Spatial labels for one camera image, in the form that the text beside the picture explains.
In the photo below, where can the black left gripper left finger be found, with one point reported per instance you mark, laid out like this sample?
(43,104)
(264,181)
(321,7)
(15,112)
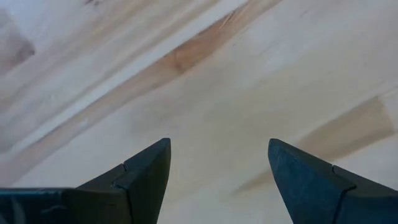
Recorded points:
(146,186)

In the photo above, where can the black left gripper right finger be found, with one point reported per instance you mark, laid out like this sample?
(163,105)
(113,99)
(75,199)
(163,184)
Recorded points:
(304,193)

